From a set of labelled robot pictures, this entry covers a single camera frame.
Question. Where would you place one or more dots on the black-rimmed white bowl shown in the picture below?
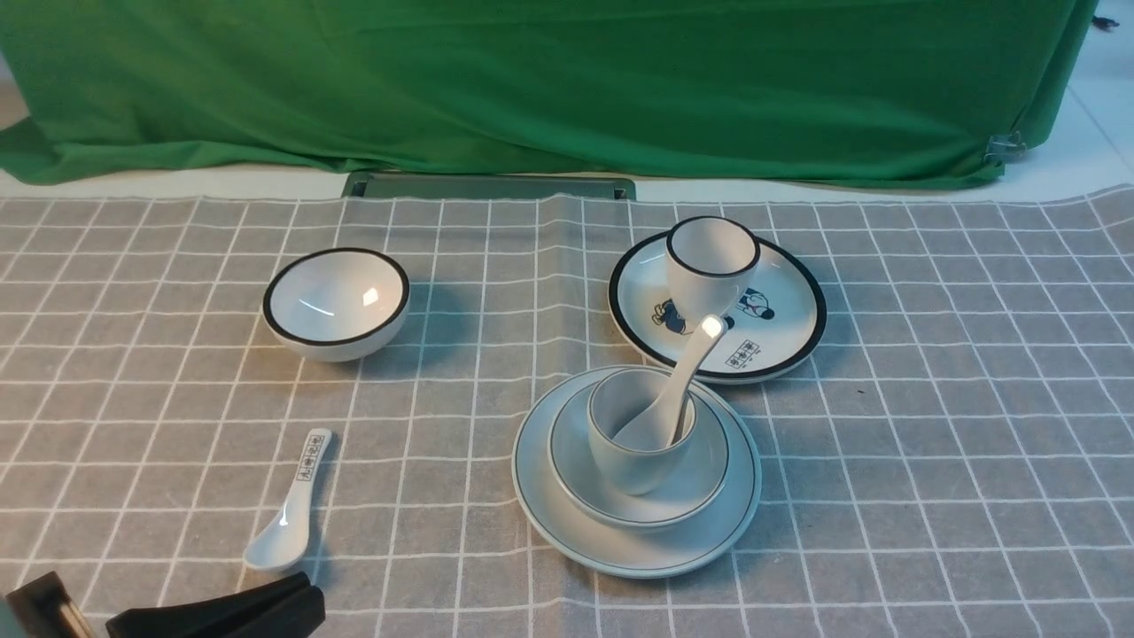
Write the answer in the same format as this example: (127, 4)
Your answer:
(337, 305)

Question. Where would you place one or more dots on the black-rimmed white cup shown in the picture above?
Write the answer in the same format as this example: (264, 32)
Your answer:
(710, 261)

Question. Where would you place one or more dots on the white spoon with characters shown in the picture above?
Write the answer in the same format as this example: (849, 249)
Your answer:
(284, 541)

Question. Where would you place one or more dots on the large white plate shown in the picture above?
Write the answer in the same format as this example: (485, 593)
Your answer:
(676, 549)

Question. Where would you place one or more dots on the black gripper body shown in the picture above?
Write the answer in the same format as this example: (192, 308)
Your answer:
(44, 608)

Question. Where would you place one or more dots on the grey checked tablecloth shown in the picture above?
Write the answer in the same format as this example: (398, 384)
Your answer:
(954, 458)

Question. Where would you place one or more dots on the plain white ceramic spoon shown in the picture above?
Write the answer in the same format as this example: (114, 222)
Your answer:
(682, 381)

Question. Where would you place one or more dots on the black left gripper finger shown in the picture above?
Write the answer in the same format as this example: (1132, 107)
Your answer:
(260, 596)

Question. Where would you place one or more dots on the black-rimmed cartoon plate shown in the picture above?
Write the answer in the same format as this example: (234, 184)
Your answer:
(778, 322)

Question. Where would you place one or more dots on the metal clamp on cloth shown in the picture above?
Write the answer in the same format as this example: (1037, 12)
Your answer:
(1005, 148)

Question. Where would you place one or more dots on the green backdrop cloth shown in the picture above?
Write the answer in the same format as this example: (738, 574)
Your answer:
(899, 95)

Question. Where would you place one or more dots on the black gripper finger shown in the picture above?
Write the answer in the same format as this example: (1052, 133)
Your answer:
(296, 616)

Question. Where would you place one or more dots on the plain white cup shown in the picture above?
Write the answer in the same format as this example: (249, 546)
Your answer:
(613, 401)

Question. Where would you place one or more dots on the shallow white bowl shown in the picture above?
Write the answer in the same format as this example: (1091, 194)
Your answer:
(697, 479)

